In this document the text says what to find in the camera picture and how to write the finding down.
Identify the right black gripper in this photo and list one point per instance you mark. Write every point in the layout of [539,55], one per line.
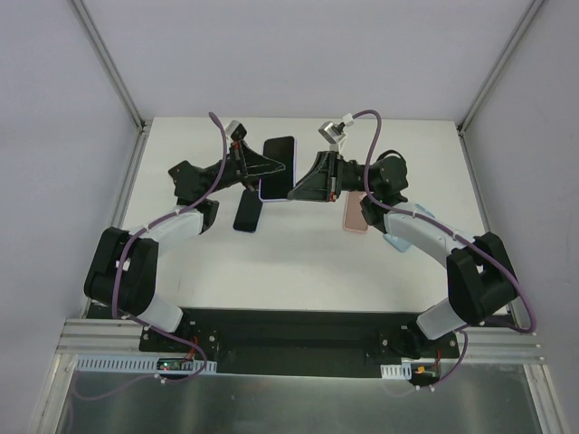
[333,175]

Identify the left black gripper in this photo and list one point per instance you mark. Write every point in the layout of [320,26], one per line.
[243,165]

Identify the blue phone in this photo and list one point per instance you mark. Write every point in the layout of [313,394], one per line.
[248,213]

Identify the light blue phone case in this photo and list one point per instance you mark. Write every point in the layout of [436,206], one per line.
[403,231]

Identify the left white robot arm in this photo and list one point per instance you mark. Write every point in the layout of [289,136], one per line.
[123,272]

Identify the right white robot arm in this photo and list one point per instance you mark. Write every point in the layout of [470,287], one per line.
[478,269]

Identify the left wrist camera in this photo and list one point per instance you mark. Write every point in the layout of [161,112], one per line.
[235,131]

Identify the left aluminium frame post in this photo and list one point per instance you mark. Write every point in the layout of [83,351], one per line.
[107,63]

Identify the aluminium frame post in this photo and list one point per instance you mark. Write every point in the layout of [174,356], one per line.
[515,38]
[107,63]

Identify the right aluminium frame post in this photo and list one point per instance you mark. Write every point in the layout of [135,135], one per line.
[515,38]

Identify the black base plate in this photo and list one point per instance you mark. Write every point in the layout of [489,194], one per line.
[298,343]

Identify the right white cable duct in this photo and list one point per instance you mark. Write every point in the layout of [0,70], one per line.
[402,371]

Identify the white cable duct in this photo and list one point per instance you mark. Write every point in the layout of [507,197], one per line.
[402,371]
[142,364]

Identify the left white cable duct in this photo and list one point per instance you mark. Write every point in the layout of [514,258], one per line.
[142,364]

